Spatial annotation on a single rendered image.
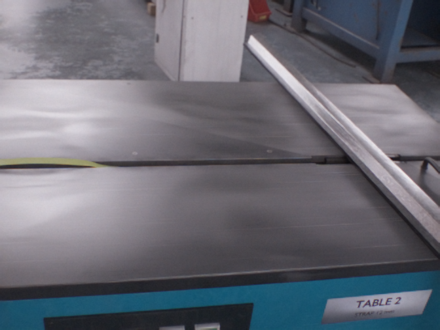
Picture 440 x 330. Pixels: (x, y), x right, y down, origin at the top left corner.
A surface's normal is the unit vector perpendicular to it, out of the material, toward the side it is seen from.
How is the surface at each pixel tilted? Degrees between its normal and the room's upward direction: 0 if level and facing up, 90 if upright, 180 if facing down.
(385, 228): 0
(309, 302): 90
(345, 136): 75
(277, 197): 0
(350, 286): 90
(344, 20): 90
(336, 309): 90
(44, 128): 0
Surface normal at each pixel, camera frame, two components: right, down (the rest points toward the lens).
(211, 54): 0.42, 0.51
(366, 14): -0.90, 0.14
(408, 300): 0.19, 0.53
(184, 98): 0.10, -0.85
